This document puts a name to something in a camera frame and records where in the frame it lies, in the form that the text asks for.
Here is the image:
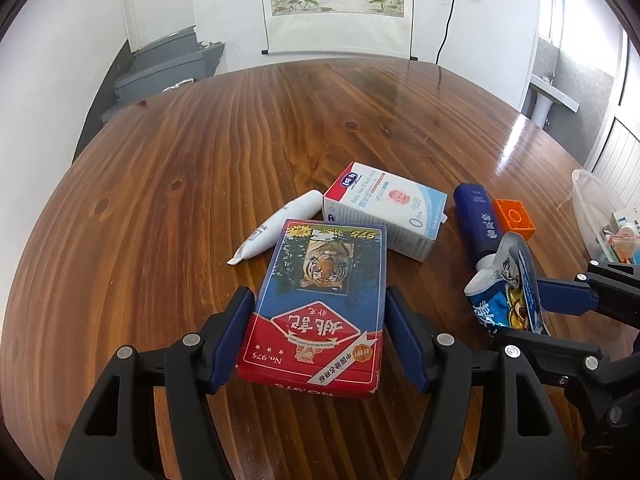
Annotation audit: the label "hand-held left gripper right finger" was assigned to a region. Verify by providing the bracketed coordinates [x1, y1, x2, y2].
[385, 286, 571, 480]

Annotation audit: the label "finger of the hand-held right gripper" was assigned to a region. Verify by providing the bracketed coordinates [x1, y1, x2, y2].
[536, 259, 640, 322]
[492, 329, 640, 456]

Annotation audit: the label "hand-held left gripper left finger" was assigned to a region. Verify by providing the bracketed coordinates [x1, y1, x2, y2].
[54, 286, 257, 480]

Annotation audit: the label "blue snack wrapper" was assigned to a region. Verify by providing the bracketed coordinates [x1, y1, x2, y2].
[464, 232, 551, 336]

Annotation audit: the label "clear plastic container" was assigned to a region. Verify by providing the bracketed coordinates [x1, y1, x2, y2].
[571, 168, 640, 266]

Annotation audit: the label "red playing card box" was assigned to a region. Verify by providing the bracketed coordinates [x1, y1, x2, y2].
[235, 218, 388, 400]

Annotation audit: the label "wooden desktop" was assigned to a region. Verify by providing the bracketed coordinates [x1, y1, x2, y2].
[0, 57, 640, 480]

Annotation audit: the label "orange toy building block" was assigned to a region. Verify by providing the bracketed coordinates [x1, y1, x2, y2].
[491, 198, 535, 241]

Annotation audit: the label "dark blue tube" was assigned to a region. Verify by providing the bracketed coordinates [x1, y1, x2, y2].
[453, 182, 503, 270]

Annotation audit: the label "white cream tube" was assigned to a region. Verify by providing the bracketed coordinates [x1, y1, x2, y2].
[226, 189, 325, 266]

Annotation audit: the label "white pink lotion box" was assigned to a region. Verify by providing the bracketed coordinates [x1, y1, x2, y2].
[322, 161, 448, 263]

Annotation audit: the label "white slatted panel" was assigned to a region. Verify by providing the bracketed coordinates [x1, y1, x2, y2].
[585, 115, 640, 196]

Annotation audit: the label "grey stairs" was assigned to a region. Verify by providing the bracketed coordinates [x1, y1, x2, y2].
[100, 25, 226, 123]

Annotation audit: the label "window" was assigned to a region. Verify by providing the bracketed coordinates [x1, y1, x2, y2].
[539, 0, 559, 43]

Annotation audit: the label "white pedestal sink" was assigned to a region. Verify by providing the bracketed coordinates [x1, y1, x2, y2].
[529, 72, 581, 128]

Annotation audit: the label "black power cable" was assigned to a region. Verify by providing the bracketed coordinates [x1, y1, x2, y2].
[436, 0, 458, 65]

